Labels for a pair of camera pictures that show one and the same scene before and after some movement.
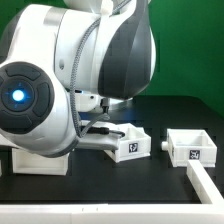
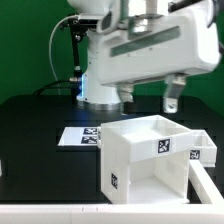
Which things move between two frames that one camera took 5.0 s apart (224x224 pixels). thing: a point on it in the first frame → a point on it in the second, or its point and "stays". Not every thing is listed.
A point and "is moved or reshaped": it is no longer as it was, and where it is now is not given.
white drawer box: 184,144 stays
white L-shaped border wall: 210,210 stays
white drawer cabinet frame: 30,163 → 145,161
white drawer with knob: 135,144 is moved or reshaped
